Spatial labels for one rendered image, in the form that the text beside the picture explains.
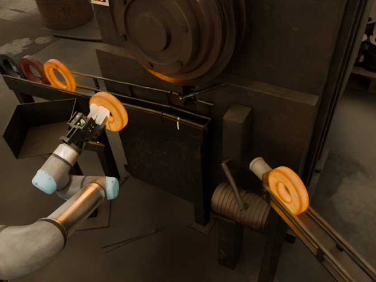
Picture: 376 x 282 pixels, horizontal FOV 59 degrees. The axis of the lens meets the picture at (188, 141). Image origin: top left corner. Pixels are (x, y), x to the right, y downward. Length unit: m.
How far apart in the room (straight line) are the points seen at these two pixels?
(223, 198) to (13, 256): 0.76
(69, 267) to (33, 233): 1.04
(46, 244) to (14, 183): 1.55
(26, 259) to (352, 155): 1.93
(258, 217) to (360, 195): 0.95
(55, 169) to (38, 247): 0.34
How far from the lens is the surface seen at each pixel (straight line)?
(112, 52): 1.52
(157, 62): 1.10
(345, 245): 1.04
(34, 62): 1.87
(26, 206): 2.21
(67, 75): 1.72
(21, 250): 0.83
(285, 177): 1.05
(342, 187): 2.12
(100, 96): 1.20
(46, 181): 1.11
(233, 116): 1.20
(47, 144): 1.57
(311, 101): 1.18
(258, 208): 1.27
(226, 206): 1.30
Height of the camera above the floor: 1.56
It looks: 44 degrees down
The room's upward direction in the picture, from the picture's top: 5 degrees counter-clockwise
